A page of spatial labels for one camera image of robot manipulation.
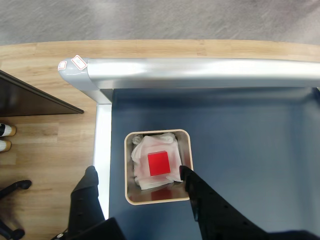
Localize red cube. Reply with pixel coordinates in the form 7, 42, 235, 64
147, 150, 172, 177

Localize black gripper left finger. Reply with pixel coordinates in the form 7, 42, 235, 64
68, 165, 106, 237

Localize dark blue mat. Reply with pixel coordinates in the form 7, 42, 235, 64
108, 87, 320, 240

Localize beige rounded square box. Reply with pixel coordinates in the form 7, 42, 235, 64
123, 128, 193, 207

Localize silver table end rail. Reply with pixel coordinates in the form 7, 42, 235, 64
57, 57, 320, 105

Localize dark brown cabinet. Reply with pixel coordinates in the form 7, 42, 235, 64
0, 69, 84, 118

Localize white table side rail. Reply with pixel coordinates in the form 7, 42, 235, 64
94, 103, 113, 219

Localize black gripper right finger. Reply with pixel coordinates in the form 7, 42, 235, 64
179, 164, 272, 240

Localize white tan shoe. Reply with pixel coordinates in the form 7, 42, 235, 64
0, 123, 17, 138
0, 139, 13, 153

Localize black office chair base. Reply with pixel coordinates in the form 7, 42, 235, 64
0, 179, 33, 240

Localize white crumpled tissue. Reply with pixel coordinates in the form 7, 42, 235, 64
130, 132, 185, 191

